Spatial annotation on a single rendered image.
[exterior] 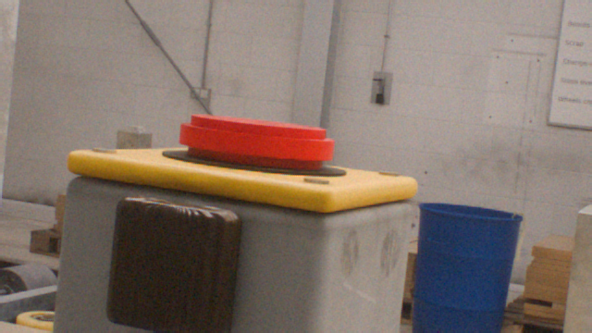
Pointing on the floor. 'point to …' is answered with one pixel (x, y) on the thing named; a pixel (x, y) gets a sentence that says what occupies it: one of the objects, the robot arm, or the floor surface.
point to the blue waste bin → (463, 267)
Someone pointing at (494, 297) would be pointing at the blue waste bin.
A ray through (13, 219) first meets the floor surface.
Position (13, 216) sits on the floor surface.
